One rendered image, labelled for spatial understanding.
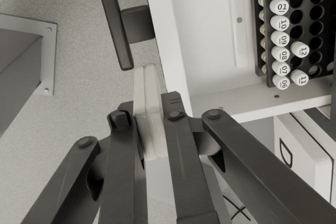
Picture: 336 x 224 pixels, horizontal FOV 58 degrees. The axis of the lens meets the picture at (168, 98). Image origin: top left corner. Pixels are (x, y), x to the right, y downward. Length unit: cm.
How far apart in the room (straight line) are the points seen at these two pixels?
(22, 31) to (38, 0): 13
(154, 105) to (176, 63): 10
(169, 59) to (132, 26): 4
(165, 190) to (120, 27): 134
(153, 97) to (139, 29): 10
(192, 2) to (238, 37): 6
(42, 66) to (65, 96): 15
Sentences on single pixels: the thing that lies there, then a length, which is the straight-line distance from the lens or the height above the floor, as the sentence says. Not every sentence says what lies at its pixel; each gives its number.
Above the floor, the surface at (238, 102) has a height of 87.
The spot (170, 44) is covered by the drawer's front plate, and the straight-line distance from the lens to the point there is 24.
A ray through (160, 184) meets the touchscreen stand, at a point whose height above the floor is 4.
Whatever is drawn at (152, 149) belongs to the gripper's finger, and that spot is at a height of 103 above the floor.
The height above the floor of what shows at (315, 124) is 89.
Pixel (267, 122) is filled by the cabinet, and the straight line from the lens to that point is 53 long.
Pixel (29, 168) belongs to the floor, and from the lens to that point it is 157.
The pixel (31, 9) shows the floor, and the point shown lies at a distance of 124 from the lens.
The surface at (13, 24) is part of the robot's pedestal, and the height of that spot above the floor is 2.
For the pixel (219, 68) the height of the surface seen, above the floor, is 84.
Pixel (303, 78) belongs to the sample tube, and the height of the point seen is 91.
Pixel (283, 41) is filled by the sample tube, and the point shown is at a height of 91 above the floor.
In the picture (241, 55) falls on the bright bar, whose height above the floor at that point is 85.
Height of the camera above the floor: 116
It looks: 63 degrees down
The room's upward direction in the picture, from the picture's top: 168 degrees clockwise
